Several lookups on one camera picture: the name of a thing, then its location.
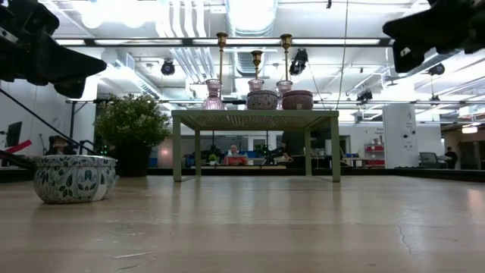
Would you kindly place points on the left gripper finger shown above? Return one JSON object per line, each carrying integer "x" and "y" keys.
{"x": 74, "y": 88}
{"x": 72, "y": 66}

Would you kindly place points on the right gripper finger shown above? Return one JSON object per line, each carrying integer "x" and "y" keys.
{"x": 413, "y": 26}
{"x": 409, "y": 55}

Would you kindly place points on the pink patterned candle tin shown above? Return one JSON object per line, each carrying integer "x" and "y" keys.
{"x": 298, "y": 100}

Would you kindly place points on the short brass candlestick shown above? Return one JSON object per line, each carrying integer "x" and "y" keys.
{"x": 257, "y": 62}

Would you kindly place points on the white purple-leaf candle tin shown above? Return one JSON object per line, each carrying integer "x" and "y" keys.
{"x": 261, "y": 100}

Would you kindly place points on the green metal shelf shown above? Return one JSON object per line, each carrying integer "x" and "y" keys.
{"x": 254, "y": 119}

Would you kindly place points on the person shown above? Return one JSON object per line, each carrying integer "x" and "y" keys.
{"x": 291, "y": 146}
{"x": 233, "y": 151}
{"x": 60, "y": 146}
{"x": 451, "y": 156}

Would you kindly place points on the green potted plant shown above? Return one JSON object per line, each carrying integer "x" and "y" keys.
{"x": 130, "y": 121}

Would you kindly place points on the white pillar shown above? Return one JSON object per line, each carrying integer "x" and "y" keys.
{"x": 399, "y": 129}

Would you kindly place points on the black monitor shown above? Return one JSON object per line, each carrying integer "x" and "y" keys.
{"x": 14, "y": 133}

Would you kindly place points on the red flat object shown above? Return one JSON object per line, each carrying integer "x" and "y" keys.
{"x": 19, "y": 146}

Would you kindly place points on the green floral candle tin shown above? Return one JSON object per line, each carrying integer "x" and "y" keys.
{"x": 72, "y": 180}

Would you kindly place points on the red shelving unit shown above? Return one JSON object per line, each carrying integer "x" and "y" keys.
{"x": 374, "y": 153}

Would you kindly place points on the grey office chair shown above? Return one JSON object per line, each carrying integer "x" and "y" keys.
{"x": 429, "y": 159}

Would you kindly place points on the small green desk plant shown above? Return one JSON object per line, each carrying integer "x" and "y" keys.
{"x": 213, "y": 159}

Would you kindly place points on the black frame post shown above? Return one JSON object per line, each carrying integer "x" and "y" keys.
{"x": 72, "y": 121}

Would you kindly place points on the glowing wall lamp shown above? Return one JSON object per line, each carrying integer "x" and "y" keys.
{"x": 470, "y": 129}

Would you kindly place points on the black table edge rail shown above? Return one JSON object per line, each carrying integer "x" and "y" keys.
{"x": 460, "y": 175}

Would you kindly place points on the black overhead frame bar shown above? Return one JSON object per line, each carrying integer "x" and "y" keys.
{"x": 235, "y": 42}

